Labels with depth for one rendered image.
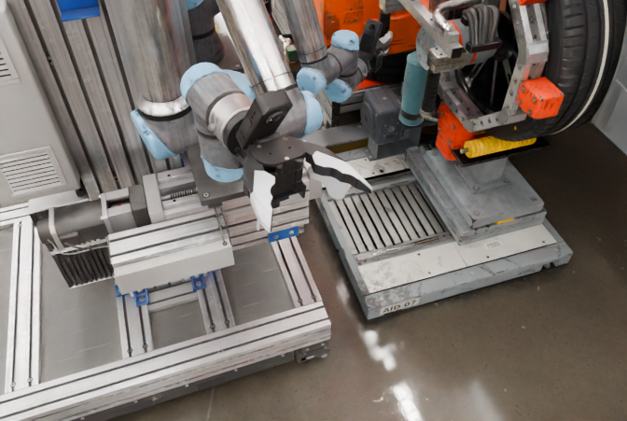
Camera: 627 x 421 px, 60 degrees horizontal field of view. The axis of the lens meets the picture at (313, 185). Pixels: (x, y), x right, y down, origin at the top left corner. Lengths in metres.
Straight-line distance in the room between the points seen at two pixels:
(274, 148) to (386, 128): 1.53
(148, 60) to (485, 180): 1.47
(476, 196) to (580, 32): 0.81
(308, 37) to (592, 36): 0.72
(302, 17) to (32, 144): 0.68
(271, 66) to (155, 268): 0.57
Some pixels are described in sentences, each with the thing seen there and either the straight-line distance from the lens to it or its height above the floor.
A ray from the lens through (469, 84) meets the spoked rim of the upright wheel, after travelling 1.99.
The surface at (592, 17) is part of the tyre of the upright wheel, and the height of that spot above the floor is 1.04.
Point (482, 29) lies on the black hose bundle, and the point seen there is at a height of 1.01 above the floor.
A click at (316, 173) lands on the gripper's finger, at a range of 0.72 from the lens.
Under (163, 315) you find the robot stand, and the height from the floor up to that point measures 0.21.
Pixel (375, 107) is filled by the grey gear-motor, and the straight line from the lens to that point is 2.20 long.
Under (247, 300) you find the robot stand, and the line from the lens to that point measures 1.81.
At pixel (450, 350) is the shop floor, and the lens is 2.00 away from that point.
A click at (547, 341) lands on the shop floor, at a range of 2.12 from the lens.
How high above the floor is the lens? 1.72
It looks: 45 degrees down
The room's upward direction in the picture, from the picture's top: straight up
